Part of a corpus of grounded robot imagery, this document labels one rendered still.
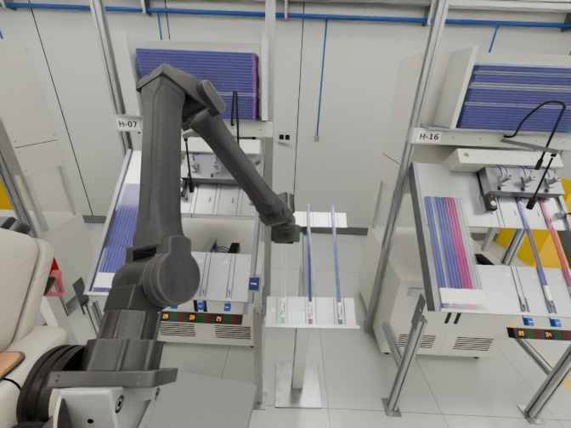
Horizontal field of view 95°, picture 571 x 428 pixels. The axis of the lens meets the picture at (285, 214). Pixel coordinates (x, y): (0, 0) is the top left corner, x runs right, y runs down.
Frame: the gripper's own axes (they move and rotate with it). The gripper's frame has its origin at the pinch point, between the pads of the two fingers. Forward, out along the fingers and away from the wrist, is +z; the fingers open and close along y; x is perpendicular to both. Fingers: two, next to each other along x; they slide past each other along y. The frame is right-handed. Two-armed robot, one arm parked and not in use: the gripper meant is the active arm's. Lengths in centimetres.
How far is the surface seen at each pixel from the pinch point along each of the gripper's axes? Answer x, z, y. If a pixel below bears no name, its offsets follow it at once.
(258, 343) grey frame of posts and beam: 36, 38, 9
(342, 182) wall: -124, 146, -69
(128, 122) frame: -59, 3, 76
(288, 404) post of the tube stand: 65, 73, -7
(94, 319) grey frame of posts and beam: 28, 34, 82
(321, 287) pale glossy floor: -7, 134, -38
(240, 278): 10.9, 18.3, 17.6
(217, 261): 3.8, 18.1, 28.6
